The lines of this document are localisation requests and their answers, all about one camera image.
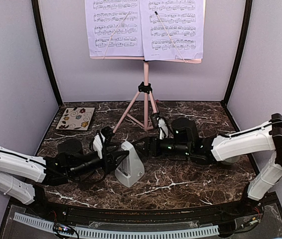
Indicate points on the black frame post right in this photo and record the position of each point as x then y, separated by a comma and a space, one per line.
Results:
239, 52

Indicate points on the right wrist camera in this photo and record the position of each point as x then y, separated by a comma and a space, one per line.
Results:
159, 123

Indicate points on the black front rail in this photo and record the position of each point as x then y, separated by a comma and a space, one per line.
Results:
221, 213

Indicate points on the sheet music page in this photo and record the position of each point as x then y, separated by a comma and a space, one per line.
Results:
173, 30
114, 28

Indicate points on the green ceramic bowl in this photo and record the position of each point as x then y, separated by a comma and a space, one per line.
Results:
231, 160

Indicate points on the white slotted cable duct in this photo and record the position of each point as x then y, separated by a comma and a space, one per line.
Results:
116, 231

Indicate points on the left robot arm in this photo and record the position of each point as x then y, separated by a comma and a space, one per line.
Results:
20, 174

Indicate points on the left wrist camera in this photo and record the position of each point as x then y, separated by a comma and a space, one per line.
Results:
101, 140

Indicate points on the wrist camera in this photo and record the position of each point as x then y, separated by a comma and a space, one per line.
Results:
159, 123
101, 140

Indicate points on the white metronome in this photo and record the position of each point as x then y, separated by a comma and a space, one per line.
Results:
131, 169

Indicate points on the floral square plate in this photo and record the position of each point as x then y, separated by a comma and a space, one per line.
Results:
76, 118

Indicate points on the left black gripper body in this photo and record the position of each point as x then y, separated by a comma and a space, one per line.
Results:
108, 163

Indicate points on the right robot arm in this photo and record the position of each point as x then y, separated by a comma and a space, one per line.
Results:
182, 139

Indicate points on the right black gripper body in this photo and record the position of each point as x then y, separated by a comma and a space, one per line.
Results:
157, 151

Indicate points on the pink music stand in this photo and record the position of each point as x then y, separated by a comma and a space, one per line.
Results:
149, 103

